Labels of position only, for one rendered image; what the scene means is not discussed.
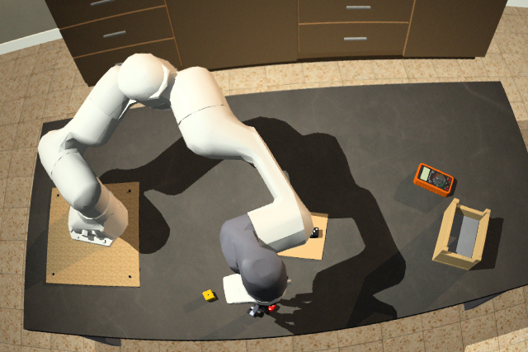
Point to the tan flat mat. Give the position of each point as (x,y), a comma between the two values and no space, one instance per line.
(313,249)

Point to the orange digital multimeter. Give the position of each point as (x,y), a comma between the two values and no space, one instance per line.
(433,180)

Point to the yellow die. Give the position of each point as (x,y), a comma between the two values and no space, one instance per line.
(208,295)

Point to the wooden crate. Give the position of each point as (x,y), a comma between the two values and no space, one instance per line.
(466,230)

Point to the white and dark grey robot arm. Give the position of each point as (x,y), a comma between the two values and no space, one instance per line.
(209,128)

